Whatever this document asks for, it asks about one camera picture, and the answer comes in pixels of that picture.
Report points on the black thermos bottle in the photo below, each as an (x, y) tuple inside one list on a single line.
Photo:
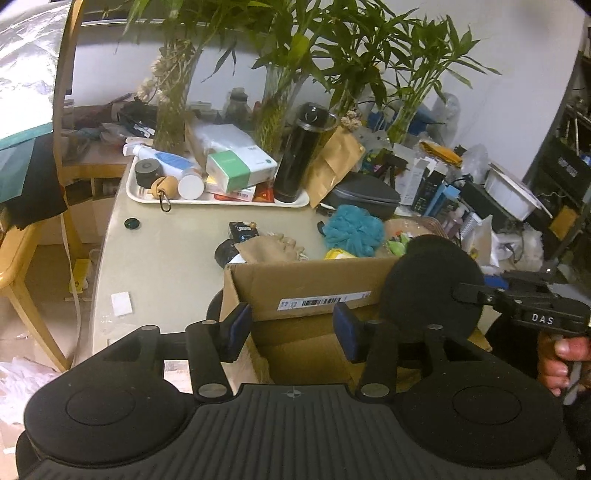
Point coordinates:
[(310, 124)]

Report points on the small black round speaker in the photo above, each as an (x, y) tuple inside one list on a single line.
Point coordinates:
[(146, 171)]

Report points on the teal bath loofah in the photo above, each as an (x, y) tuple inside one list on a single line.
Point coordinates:
[(354, 230)]

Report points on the small black round cap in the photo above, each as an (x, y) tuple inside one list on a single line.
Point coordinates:
[(132, 223)]

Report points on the glass vase bamboo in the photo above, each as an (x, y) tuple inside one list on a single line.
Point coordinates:
[(188, 27), (343, 45), (419, 52)]

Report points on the black cartoon tissue pack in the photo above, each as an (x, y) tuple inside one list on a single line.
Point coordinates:
[(240, 231)]

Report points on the brown cardboard box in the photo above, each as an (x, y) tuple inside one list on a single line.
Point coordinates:
[(292, 338)]

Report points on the person's right hand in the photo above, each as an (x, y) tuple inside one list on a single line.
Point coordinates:
[(555, 358)]

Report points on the right glass vase bamboo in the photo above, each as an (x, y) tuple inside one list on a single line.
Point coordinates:
[(419, 52)]

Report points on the green white tissue box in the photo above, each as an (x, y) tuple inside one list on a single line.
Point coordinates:
[(240, 168)]

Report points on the middle glass vase bamboo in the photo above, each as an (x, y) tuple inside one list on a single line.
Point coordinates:
[(343, 45)]

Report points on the brown paper bag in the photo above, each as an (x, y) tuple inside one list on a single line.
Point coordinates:
[(336, 159)]

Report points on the wooden chair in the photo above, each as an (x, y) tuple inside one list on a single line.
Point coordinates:
[(43, 197)]

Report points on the silver green mailer bag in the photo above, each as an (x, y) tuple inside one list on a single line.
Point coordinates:
[(31, 37)]

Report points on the white bowl container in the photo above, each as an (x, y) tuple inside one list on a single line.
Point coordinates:
[(512, 194)]

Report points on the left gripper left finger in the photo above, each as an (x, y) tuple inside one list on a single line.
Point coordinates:
[(209, 344)]

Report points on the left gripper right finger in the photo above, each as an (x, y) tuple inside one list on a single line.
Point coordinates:
[(371, 343)]

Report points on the tan drawstring cloth pouch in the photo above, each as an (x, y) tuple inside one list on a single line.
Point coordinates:
[(270, 249)]

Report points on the white round jar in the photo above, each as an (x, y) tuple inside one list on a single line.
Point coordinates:
[(190, 185)]

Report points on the left glass vase bamboo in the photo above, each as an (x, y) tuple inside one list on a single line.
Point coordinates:
[(188, 27)]

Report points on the white plastic bag package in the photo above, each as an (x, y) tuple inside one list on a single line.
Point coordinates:
[(203, 139)]

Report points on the white serving tray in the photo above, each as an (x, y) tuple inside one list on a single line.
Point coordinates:
[(141, 195)]

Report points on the woven basket with items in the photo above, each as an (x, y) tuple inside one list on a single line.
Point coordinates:
[(402, 230)]

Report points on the white blue spray bottle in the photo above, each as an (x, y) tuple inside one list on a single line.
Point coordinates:
[(171, 164)]

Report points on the tan pouch with carabiner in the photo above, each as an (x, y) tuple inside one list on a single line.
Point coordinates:
[(164, 190)]

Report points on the small white paper card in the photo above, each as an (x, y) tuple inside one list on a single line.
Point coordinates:
[(121, 304)]

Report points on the yellow wet wipes pack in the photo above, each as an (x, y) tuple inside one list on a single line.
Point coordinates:
[(336, 253)]

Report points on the grey zip hard case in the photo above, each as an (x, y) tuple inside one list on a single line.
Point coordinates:
[(366, 192)]

